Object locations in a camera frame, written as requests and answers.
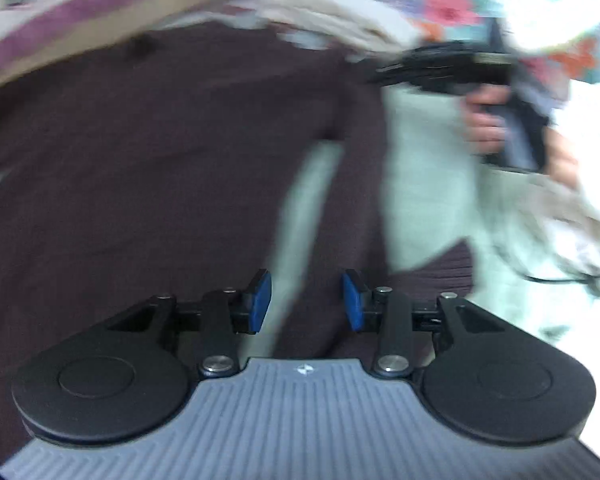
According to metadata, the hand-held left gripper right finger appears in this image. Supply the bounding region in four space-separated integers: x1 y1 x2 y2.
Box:
342 269 506 380

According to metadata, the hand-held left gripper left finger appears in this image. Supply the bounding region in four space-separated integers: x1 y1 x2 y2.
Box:
104 269 273 380

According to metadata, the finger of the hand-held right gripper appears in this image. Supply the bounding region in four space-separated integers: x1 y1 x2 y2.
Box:
369 56 421 89

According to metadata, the dark brown knit sweater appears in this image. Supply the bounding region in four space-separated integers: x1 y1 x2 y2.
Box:
0 22 476 466

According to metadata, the person's right forearm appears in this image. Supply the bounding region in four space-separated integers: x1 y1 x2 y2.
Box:
544 127 588 192

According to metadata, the person's right hand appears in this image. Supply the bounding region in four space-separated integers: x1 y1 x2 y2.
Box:
461 84 510 157

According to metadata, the cream cloth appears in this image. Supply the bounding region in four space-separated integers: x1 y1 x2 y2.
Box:
227 0 423 58

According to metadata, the pale green cloth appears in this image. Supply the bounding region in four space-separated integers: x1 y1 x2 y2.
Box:
267 82 600 361

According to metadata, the white garment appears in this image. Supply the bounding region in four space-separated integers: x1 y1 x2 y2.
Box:
480 80 600 293

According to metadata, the bear print blanket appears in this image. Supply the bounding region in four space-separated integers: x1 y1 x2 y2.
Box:
0 0 291 97

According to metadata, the black cable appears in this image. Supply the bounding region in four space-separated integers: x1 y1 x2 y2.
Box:
517 260 600 292

